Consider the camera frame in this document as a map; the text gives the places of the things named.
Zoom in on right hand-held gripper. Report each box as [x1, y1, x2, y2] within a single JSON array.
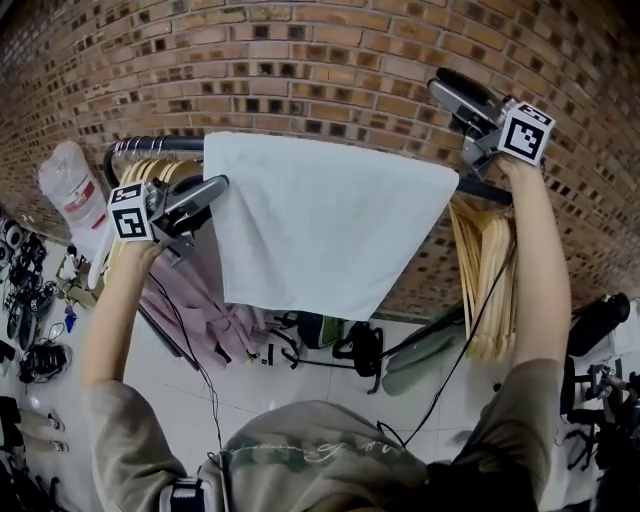
[[427, 67, 557, 179]]

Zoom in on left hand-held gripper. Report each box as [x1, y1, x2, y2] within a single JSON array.
[[107, 174, 231, 261]]

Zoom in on black clothes rail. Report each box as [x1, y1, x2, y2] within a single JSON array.
[[103, 134, 516, 371]]

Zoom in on white towel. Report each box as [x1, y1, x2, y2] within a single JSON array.
[[203, 130, 460, 322]]

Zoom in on person's right forearm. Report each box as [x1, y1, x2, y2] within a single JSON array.
[[497, 154, 571, 374]]

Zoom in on person's left forearm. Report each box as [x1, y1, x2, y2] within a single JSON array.
[[79, 239, 164, 389]]

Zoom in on wooden hangers holding clothes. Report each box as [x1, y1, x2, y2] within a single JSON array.
[[107, 158, 206, 251]]

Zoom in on white garment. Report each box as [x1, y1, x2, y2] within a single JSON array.
[[88, 219, 121, 291]]

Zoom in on white water dispenser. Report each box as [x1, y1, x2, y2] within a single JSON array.
[[74, 229, 111, 261]]

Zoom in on pink garment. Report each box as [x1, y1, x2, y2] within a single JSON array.
[[142, 239, 266, 369]]

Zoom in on white plastic bag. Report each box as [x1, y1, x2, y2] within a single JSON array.
[[38, 141, 109, 246]]

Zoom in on cardboard box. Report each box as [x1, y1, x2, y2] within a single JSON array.
[[54, 244, 99, 306]]

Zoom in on bunch of bare wooden hangers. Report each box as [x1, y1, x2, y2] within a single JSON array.
[[448, 197, 519, 361]]

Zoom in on green and black backpack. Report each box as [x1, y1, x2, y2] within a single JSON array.
[[294, 312, 346, 349]]

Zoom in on pile of black electronic gear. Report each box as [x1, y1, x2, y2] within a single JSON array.
[[0, 214, 74, 384]]

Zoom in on olive green cloth bag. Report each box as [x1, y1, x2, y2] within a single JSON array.
[[382, 309, 469, 396]]

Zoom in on black office chair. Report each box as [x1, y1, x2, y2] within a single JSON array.
[[564, 293, 631, 359], [559, 359, 640, 471]]

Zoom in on person's grey t-shirt torso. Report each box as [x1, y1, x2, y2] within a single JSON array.
[[84, 357, 566, 512]]

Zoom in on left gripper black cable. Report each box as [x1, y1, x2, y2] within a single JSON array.
[[147, 272, 224, 451]]

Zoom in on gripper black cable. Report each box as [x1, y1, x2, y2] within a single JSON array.
[[377, 239, 519, 449], [147, 272, 224, 451]]

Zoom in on white bag with black straps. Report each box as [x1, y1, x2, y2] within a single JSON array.
[[249, 312, 306, 369]]

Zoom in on black strap bag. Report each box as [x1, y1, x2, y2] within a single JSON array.
[[332, 322, 385, 396]]

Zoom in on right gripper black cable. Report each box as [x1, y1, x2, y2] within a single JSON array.
[[377, 239, 519, 449]]

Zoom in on striped shoulder strap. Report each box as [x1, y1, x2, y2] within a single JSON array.
[[169, 477, 206, 512]]

